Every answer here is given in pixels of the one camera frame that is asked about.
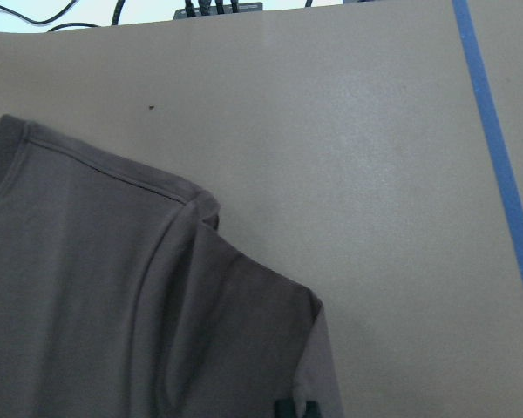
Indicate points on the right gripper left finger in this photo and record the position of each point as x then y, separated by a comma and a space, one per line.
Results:
285, 408

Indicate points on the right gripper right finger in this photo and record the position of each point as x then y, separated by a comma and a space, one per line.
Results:
312, 410

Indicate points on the dark brown t-shirt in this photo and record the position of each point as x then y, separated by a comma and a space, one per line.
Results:
119, 297

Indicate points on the black usb hub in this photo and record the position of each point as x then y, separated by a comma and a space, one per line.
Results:
214, 8

